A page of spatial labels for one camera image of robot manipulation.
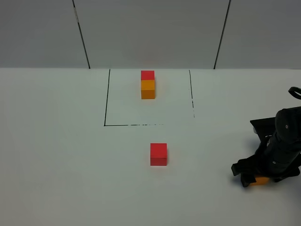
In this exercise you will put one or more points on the red template block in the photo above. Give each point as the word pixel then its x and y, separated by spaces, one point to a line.
pixel 147 75

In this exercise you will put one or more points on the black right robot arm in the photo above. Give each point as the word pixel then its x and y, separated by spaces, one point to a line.
pixel 288 127

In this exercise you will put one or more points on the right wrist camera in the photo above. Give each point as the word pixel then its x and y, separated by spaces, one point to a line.
pixel 264 127

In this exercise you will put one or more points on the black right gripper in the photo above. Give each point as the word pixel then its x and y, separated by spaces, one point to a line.
pixel 273 159

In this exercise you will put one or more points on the orange template block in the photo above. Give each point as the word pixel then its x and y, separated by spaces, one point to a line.
pixel 148 89

